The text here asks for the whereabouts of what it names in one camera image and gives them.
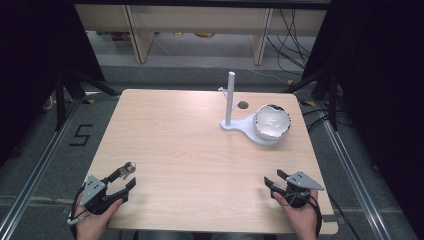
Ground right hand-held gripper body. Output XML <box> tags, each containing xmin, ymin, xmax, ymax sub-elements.
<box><xmin>281</xmin><ymin>171</ymin><xmax>325</xmax><ymax>209</ymax></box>

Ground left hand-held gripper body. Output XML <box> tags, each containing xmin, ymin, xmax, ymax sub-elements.
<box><xmin>79</xmin><ymin>175</ymin><xmax>116</xmax><ymax>215</ymax></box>

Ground person's left hand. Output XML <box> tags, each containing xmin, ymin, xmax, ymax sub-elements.
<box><xmin>73</xmin><ymin>198</ymin><xmax>124</xmax><ymax>240</ymax></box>

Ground person's right hand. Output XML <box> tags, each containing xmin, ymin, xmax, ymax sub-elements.
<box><xmin>272</xmin><ymin>188</ymin><xmax>321</xmax><ymax>240</ymax></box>

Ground black metal stand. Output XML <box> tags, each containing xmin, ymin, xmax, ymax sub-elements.
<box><xmin>54</xmin><ymin>67</ymin><xmax>122</xmax><ymax>132</ymax></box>
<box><xmin>283</xmin><ymin>67</ymin><xmax>342</xmax><ymax>132</ymax></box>

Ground white stand with pole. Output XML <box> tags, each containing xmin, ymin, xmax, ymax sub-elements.
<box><xmin>218</xmin><ymin>70</ymin><xmax>288</xmax><ymax>147</ymax></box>

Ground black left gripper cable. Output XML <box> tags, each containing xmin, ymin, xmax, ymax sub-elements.
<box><xmin>67</xmin><ymin>184</ymin><xmax>88</xmax><ymax>228</ymax></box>

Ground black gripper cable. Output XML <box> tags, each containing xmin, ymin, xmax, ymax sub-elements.
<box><xmin>307</xmin><ymin>191</ymin><xmax>324</xmax><ymax>238</ymax></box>
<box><xmin>67</xmin><ymin>184</ymin><xmax>88</xmax><ymax>228</ymax></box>

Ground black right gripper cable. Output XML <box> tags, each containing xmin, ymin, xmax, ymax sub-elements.
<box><xmin>307</xmin><ymin>191</ymin><xmax>324</xmax><ymax>238</ymax></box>

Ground aluminium floor rail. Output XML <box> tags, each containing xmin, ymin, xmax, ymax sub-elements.
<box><xmin>0</xmin><ymin>98</ymin><xmax>84</xmax><ymax>240</ymax></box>
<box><xmin>319</xmin><ymin>111</ymin><xmax>394</xmax><ymax>240</ymax></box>

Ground black floor cables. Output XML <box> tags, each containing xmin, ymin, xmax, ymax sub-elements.
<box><xmin>301</xmin><ymin>107</ymin><xmax>335</xmax><ymax>133</ymax></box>

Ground white floor cable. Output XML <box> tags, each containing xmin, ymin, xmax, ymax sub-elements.
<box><xmin>229</xmin><ymin>64</ymin><xmax>292</xmax><ymax>86</ymax></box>

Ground bundle of black cables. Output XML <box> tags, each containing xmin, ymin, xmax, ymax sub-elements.
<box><xmin>265</xmin><ymin>8</ymin><xmax>318</xmax><ymax>75</ymax></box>

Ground beige wooden desk frame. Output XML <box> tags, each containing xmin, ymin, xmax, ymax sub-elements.
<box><xmin>74</xmin><ymin>3</ymin><xmax>328</xmax><ymax>66</ymax></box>

